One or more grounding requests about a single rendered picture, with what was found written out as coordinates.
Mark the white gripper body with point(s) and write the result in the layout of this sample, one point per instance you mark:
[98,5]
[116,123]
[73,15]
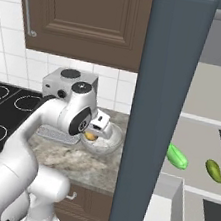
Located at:
[103,132]

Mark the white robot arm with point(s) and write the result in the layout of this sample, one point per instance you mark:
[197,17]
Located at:
[15,168]

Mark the yellow orange mango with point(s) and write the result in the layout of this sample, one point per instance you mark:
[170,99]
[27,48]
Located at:
[90,136]

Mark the clear glass bowl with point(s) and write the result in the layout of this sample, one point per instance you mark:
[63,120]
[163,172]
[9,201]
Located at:
[108,144]

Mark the olive green mango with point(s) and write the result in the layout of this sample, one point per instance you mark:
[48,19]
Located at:
[214,171]

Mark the blue grey fridge door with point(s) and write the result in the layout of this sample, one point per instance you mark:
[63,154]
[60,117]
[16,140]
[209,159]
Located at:
[160,107]

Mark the black hob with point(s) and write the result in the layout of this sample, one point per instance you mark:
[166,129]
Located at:
[1,112]

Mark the grey fridge interior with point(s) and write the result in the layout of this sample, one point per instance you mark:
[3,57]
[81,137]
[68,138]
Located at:
[212,98]

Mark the brown cupboard door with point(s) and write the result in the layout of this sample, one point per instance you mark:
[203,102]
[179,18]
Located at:
[90,15]

